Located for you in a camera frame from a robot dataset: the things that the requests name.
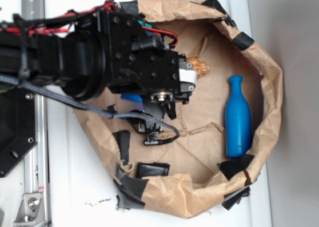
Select blue sponge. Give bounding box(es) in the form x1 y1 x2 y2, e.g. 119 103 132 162
121 94 145 112

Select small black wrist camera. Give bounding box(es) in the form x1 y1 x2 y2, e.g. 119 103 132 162
127 102 179 146

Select grey braided cable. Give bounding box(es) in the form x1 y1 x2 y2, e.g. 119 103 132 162
0 75 180 140

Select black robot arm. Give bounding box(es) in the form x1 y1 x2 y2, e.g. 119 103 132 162
0 4 197 103

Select orange spiral seashell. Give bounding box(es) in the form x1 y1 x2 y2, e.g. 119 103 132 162
186 56 212 77

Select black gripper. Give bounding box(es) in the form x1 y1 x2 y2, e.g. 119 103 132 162
97 12 197 104

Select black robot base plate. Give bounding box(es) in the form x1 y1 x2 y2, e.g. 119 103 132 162
0 88 37 178

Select black folded tape piece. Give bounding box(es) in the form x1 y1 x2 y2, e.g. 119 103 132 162
136 162 170 179

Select white tray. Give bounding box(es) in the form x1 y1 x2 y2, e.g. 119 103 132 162
45 0 272 227

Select blue plastic bottle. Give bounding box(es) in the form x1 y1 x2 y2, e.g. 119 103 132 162
225 75 252 158

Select brown paper bag bin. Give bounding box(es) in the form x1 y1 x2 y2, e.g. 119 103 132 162
75 0 283 218

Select metal corner bracket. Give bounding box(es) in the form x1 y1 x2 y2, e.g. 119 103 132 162
13 193 46 227

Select aluminium rail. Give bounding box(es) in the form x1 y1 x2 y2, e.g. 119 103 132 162
21 0 51 227

